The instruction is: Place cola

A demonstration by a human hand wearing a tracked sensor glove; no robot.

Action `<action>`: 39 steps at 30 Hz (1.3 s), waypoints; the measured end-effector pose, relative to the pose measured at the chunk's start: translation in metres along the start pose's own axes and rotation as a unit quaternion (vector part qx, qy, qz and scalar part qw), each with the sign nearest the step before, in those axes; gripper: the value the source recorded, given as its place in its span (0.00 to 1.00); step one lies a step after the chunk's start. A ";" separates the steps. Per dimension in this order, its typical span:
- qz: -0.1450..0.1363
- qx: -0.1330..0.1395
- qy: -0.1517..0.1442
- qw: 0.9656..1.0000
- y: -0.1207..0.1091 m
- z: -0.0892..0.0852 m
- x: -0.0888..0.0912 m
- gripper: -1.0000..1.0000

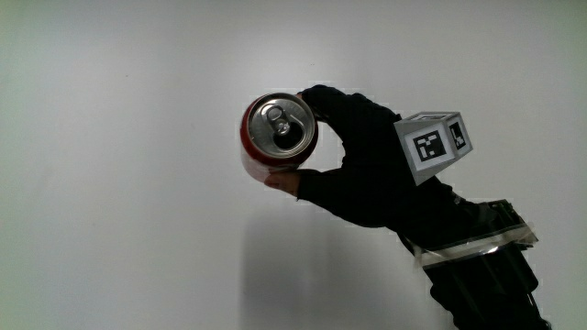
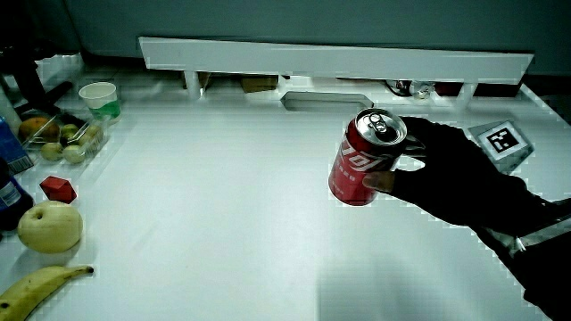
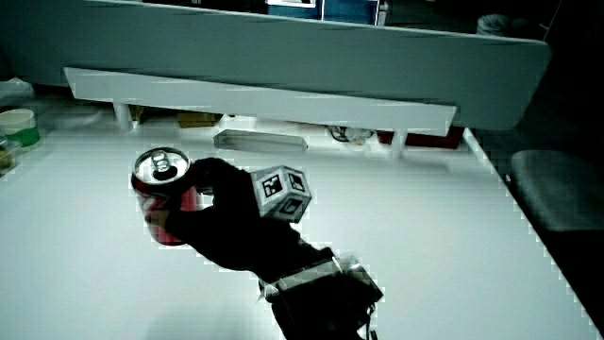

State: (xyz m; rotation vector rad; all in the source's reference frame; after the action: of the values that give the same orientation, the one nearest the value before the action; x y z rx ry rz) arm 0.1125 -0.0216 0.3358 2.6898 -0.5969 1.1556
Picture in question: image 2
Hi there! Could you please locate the person's right hand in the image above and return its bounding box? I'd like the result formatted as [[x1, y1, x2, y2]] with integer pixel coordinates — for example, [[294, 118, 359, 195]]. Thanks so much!
[[361, 115, 557, 237]]

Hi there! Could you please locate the red cola can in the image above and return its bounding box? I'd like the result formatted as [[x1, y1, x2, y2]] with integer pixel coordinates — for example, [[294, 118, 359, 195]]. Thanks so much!
[[327, 107, 409, 207]]

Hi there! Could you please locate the person's right forearm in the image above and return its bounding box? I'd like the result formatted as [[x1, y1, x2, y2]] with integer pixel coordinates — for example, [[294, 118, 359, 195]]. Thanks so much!
[[472, 198, 571, 321]]

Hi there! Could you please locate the silver and white object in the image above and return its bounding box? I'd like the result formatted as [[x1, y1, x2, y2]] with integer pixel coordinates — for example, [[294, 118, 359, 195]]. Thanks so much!
[[385, 79, 436, 100]]

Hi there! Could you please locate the white raised shelf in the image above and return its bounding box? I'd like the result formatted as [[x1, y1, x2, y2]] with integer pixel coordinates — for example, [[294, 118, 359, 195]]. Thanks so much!
[[137, 36, 535, 111]]

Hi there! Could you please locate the brown cardboard box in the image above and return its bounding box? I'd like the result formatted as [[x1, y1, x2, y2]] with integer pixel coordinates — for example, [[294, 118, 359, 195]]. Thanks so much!
[[240, 74, 279, 94]]

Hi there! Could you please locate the clear plastic fruit container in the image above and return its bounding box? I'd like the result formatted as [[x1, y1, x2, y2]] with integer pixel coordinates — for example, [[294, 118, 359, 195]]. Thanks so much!
[[20, 111, 111, 165]]

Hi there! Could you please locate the white and green paper cup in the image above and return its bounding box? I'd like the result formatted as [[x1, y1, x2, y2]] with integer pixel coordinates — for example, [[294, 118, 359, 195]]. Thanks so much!
[[78, 81, 122, 124]]

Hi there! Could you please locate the small green fruit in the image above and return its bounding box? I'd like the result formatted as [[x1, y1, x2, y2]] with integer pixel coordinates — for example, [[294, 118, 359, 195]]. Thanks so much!
[[60, 123, 80, 144], [82, 124, 104, 146], [62, 144, 87, 165], [40, 141, 64, 162]]

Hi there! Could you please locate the red block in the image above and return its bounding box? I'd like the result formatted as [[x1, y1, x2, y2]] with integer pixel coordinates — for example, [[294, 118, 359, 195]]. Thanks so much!
[[38, 175, 78, 205]]

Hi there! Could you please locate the yellow apple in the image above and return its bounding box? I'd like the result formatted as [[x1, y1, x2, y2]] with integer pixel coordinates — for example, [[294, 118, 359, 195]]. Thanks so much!
[[16, 200, 84, 255]]

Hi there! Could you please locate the orange mango fruit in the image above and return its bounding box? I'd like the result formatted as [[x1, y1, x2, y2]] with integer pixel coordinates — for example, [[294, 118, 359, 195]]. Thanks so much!
[[18, 116, 62, 144]]

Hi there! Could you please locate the yellow banana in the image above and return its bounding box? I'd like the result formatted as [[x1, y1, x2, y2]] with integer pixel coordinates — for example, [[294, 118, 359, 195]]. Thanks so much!
[[0, 265, 95, 321]]

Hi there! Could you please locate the black stand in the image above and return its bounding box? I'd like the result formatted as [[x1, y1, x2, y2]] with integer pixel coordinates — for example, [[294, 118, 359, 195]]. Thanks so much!
[[0, 39, 75, 118]]

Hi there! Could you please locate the dark blue bottle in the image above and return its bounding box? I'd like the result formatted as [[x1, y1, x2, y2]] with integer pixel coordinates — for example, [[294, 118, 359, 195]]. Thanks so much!
[[0, 158, 35, 232]]

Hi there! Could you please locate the blue carton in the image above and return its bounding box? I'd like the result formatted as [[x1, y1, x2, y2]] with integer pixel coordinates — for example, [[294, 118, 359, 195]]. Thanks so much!
[[0, 116, 35, 175]]

